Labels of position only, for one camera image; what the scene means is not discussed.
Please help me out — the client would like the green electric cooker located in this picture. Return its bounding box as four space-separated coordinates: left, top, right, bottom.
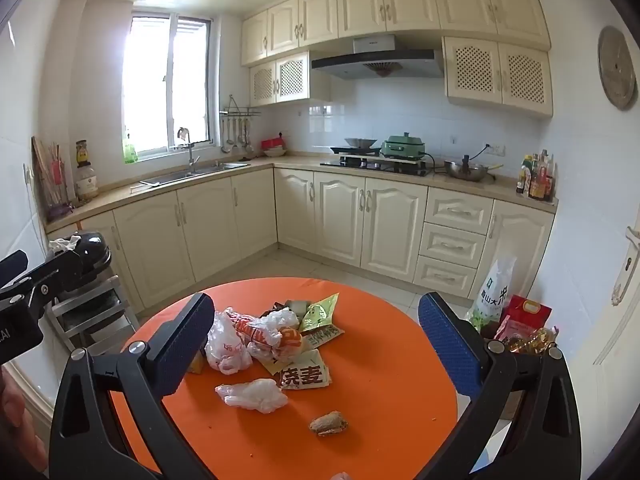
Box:
381 133 427 160

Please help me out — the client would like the cream stove base cabinet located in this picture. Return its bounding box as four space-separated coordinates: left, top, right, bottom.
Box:
273 167 429 283

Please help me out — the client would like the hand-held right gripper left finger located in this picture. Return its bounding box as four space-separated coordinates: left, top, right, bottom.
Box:
49 292 216 480

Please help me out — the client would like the red rice bag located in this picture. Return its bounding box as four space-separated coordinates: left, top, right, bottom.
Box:
494 295 553 343

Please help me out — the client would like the round wooden board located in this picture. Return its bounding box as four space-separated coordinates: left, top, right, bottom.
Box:
598 25 637 110

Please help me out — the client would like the small lattice door cabinet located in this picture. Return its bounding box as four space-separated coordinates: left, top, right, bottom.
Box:
249 51 331 107

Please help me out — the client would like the cluster of condiment bottles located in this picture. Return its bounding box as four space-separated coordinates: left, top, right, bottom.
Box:
516 149 557 202

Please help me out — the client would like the wooden cutting board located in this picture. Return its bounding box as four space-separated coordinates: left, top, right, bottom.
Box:
31 136 56 211

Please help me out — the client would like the wall utensil rack with ladles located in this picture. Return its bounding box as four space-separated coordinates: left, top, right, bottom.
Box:
220 94 262 155

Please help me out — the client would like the black gas stove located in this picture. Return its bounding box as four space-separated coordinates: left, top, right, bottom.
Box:
320 147 433 177

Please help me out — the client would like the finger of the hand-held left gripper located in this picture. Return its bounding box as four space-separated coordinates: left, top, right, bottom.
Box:
0 250 29 286
22 247 84 311

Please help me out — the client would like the narrow cream base cabinet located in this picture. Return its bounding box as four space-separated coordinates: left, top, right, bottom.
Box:
469 199 556 306

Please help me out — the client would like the green snack wrapper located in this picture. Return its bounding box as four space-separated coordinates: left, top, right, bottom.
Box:
298 292 340 333

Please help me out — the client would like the orange and white plastic bag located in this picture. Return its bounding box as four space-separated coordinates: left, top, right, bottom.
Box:
240 307 305 363

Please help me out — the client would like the cream door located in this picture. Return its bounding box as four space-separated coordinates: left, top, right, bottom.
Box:
590 200 640 371

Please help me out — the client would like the white rice bag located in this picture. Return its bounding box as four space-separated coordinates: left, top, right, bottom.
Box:
465 256 517 332

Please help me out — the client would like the clear plastic bag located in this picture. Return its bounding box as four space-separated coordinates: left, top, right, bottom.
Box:
215 378 290 414

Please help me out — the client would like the chopstick holder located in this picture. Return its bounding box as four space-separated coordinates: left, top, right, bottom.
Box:
47 142 75 216

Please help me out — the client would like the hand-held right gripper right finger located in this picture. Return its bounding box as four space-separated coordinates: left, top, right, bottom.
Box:
415 291 582 480

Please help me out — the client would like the orange round table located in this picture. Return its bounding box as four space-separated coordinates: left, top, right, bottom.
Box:
107 277 458 480

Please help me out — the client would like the steel faucet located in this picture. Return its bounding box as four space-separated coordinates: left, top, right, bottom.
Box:
177 127 201 173

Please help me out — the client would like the range hood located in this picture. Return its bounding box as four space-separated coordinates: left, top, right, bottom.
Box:
311 35 445 80

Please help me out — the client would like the red container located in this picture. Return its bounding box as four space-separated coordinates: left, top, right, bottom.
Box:
261 135 288 158

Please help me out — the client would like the steel wok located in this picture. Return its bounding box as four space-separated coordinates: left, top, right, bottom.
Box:
444 155 505 183

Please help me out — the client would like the cream door handle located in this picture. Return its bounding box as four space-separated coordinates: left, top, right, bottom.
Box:
611 226 640 307

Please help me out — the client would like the cooking oil bottle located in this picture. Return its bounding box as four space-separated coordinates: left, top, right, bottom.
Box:
502 327 560 356

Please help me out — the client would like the black countertop grill appliance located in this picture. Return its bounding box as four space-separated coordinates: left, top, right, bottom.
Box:
47 231 112 292

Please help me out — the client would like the white plastic bag red print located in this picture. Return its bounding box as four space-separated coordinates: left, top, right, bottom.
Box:
205 310 253 376

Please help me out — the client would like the steel sink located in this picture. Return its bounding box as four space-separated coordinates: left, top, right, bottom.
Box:
140 160 251 187

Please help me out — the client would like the large pale jar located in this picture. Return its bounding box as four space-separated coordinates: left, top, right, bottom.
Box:
74 162 100 201

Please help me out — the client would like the beige printed wrapper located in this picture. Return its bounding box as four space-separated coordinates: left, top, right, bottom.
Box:
299 324 346 350

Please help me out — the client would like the yellow wrapper with black print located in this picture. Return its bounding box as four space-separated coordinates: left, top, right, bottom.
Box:
262 349 332 391

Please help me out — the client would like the person's left hand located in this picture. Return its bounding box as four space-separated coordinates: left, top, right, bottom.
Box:
0 372 48 468

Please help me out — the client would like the brown food scrap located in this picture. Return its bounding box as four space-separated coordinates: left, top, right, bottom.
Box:
308 411 349 437

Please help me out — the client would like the cream drawer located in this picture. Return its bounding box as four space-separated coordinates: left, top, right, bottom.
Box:
413 256 478 297
425 187 495 235
419 222 487 268

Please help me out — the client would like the cream upper cabinet run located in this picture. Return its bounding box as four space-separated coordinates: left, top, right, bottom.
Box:
241 0 552 67

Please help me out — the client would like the window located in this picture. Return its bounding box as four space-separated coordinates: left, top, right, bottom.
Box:
122 14 213 163

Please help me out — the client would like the large lattice door cabinet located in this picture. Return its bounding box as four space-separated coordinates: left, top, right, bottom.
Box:
442 36 554 119

